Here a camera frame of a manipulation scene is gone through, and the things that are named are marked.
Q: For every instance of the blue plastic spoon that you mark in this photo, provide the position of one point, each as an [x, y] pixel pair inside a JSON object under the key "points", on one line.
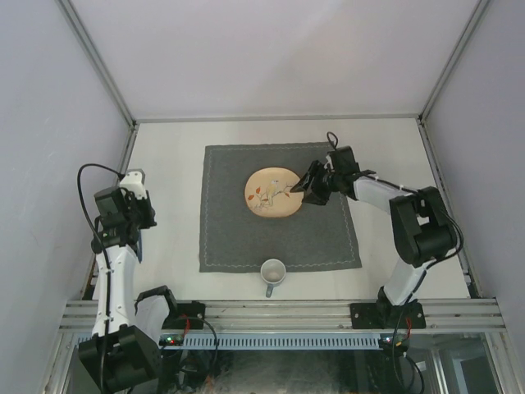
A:
{"points": [[139, 248]]}

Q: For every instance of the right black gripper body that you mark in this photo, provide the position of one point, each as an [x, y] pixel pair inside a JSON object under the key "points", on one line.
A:
{"points": [[325, 182]]}

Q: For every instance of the white mug blue handle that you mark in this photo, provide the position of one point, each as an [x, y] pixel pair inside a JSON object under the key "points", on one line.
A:
{"points": [[273, 273]]}

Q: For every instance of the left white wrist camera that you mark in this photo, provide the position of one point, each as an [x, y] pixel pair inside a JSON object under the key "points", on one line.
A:
{"points": [[134, 181]]}

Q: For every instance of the blue slotted cable duct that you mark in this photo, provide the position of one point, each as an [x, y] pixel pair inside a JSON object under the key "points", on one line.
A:
{"points": [[273, 341]]}

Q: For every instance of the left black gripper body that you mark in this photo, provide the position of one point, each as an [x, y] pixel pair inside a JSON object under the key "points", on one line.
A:
{"points": [[139, 212]]}

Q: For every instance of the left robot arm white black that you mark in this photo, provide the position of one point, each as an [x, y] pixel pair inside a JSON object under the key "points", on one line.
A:
{"points": [[124, 350]]}

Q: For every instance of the beige bird pattern plate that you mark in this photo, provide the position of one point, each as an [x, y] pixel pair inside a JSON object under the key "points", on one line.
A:
{"points": [[267, 193]]}

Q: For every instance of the grey cloth placemat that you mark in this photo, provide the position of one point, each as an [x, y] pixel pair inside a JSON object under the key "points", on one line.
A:
{"points": [[233, 239]]}

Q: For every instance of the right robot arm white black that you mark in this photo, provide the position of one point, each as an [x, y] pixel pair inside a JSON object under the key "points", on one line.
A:
{"points": [[424, 234]]}

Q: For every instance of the aluminium front rail frame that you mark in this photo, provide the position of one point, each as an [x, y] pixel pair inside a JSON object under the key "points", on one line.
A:
{"points": [[436, 316]]}

